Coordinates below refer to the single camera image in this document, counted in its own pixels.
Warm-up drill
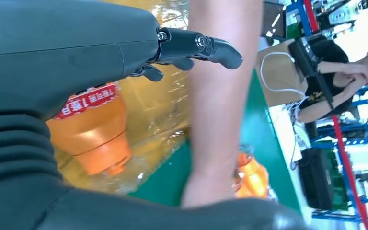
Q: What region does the red shelf post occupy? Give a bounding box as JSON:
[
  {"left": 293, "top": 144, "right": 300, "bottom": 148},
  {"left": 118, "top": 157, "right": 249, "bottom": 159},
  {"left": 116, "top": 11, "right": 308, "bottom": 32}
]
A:
[{"left": 303, "top": 0, "right": 368, "bottom": 230}]

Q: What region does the black carrying case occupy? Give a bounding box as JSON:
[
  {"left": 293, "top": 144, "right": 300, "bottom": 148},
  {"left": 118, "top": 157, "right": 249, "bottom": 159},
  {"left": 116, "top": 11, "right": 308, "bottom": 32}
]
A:
[{"left": 298, "top": 147, "right": 350, "bottom": 211}]

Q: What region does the white table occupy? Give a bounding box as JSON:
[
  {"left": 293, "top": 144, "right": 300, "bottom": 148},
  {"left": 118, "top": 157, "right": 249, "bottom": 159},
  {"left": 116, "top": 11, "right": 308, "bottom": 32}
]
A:
[{"left": 268, "top": 104, "right": 305, "bottom": 217}]

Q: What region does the person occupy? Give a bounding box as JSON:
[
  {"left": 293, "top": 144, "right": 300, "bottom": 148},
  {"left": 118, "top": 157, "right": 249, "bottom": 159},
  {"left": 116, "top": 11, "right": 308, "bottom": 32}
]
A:
[{"left": 298, "top": 39, "right": 368, "bottom": 125}]

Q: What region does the white cable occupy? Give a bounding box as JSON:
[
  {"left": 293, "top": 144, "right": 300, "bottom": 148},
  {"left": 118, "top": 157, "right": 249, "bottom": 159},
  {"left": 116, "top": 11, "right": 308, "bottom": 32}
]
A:
[{"left": 260, "top": 51, "right": 309, "bottom": 110}]

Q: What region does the dark tablet computer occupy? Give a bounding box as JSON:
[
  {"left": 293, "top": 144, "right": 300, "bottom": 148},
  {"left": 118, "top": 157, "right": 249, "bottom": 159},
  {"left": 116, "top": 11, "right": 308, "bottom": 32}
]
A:
[{"left": 262, "top": 1, "right": 288, "bottom": 39}]

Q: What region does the yellow taped cardboard mat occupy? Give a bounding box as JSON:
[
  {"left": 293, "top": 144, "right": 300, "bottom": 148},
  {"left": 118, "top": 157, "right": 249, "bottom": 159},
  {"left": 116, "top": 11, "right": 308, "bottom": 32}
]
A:
[{"left": 54, "top": 0, "right": 193, "bottom": 194}]

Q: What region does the brown cardboard box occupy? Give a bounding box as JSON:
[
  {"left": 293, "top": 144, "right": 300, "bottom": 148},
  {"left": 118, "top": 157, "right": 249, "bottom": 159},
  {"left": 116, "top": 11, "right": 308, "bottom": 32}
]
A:
[{"left": 256, "top": 39, "right": 309, "bottom": 108}]

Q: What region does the blue shelf rack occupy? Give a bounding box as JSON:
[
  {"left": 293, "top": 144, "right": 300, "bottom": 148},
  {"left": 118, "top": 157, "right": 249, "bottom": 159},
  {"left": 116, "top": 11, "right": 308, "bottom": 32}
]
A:
[{"left": 285, "top": 0, "right": 368, "bottom": 230}]

